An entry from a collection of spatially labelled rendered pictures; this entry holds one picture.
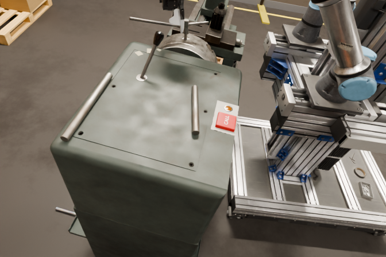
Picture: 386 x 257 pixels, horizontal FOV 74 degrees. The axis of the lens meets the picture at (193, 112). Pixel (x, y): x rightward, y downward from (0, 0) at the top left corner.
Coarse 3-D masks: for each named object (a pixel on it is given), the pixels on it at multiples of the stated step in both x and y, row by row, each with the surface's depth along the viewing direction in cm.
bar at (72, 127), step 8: (104, 80) 81; (96, 88) 79; (104, 88) 81; (96, 96) 77; (88, 104) 74; (80, 112) 71; (72, 120) 69; (80, 120) 70; (72, 128) 67; (64, 136) 65
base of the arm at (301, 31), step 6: (300, 24) 144; (306, 24) 141; (294, 30) 148; (300, 30) 144; (306, 30) 142; (312, 30) 142; (318, 30) 143; (294, 36) 148; (300, 36) 145; (306, 36) 143; (312, 36) 143; (318, 36) 146; (312, 42) 146
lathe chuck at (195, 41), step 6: (174, 36) 117; (180, 36) 115; (192, 36) 116; (162, 42) 119; (168, 42) 114; (174, 42) 112; (180, 42) 111; (186, 42) 111; (192, 42) 112; (198, 42) 114; (204, 42) 117; (198, 48) 112; (204, 48) 114; (210, 54) 116; (210, 60) 114; (216, 60) 121
